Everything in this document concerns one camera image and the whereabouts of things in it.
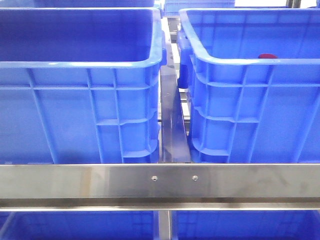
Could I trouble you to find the grey metal rack frame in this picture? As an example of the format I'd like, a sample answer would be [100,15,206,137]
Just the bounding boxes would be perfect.
[0,0,320,240]

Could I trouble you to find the blue bin behind buttons bin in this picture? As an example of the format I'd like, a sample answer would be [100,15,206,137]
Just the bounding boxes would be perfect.
[34,0,163,9]

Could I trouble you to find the lower shelf blue bin right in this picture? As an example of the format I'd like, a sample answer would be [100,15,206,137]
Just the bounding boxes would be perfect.
[172,210,320,240]

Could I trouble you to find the blue bin with buttons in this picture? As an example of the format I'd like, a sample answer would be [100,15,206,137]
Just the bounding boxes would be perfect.
[0,7,166,165]

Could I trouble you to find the shelf blue bin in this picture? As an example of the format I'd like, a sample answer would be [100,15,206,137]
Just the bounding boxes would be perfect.
[0,211,159,240]
[172,210,320,240]

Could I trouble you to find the lower shelf blue bin left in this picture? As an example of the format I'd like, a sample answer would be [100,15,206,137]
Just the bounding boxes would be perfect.
[0,211,159,240]

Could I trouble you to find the distant blue crate left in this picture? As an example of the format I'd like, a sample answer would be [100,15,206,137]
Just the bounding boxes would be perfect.
[163,0,235,17]

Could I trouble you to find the red push button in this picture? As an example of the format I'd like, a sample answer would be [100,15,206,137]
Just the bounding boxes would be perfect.
[258,53,278,59]

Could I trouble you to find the empty blue target bin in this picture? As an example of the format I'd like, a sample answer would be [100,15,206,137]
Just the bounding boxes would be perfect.
[177,8,320,164]

